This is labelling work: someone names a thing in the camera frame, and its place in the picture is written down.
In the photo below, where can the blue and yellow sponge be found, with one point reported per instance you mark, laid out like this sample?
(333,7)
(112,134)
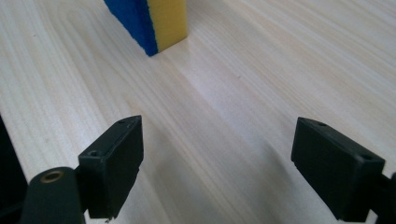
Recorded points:
(155,21)

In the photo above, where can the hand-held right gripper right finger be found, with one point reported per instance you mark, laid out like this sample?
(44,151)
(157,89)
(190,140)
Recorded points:
(336,174)

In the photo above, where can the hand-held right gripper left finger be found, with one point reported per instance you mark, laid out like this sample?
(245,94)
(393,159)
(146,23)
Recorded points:
(112,168)

